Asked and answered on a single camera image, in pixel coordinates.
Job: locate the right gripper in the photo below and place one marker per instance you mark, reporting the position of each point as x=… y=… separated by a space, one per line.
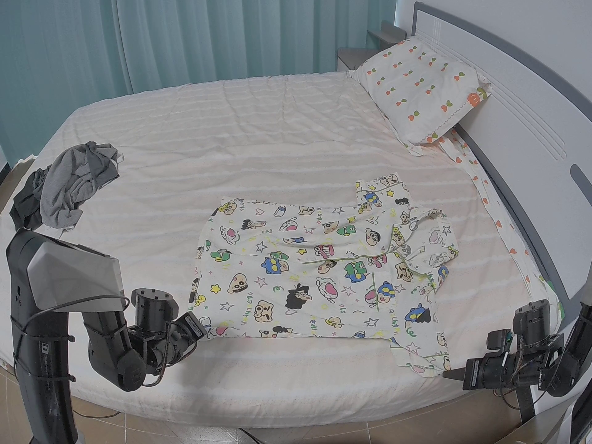
x=490 y=370

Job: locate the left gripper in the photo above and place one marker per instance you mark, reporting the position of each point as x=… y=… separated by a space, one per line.
x=180 y=342

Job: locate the white printed pyjama top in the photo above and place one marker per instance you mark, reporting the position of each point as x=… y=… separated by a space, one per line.
x=300 y=266

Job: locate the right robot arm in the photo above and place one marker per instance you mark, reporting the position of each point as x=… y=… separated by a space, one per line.
x=564 y=354

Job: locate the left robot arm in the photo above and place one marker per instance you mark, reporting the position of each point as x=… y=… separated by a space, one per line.
x=41 y=340

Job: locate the white garment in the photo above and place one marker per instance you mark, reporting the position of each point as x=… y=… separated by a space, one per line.
x=68 y=230

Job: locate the grey garment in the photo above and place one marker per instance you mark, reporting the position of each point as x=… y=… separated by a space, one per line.
x=69 y=183

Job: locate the black garment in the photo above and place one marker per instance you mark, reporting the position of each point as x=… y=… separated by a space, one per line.
x=27 y=201

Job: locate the bed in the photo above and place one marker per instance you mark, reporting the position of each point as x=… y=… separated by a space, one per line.
x=277 y=132

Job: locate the white printed pillow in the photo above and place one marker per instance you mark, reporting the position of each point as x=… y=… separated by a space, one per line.
x=416 y=90

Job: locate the blue-green curtain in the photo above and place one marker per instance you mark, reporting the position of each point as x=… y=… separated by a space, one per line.
x=208 y=26

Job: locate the grey bedside table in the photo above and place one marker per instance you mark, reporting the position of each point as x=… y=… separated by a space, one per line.
x=354 y=58

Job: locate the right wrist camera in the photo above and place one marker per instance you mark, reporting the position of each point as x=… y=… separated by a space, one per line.
x=499 y=342

